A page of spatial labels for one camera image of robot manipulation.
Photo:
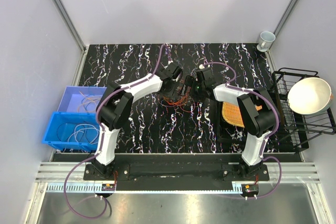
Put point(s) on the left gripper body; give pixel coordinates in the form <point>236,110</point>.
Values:
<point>170,93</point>

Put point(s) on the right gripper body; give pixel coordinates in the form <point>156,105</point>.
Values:
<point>196,88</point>

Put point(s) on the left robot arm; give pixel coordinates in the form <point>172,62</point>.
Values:
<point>115,107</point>

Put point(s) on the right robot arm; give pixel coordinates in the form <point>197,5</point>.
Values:
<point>255,146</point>

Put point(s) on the woven bamboo basket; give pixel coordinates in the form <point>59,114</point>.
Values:
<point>232,115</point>

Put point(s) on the white mug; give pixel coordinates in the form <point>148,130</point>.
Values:
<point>265,41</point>

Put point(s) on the lavender plastic bin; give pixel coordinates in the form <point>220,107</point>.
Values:
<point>79,99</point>

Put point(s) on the white bowl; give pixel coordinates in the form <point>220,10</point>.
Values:
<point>310,96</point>

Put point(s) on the blue plastic bin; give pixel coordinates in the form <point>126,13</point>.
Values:
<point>72,131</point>

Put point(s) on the black wire dish rack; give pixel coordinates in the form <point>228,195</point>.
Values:
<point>294,126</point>

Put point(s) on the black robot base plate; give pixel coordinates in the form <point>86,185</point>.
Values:
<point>226,167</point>

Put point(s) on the aluminium frame post left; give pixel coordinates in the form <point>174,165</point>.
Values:
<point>69,24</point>

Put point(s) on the aluminium frame post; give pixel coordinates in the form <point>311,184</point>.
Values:
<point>69,24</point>
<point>284,18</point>

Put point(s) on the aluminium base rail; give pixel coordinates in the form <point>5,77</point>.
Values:
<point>57,178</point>

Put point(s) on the aluminium frame post right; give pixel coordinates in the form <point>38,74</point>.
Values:
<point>284,18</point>

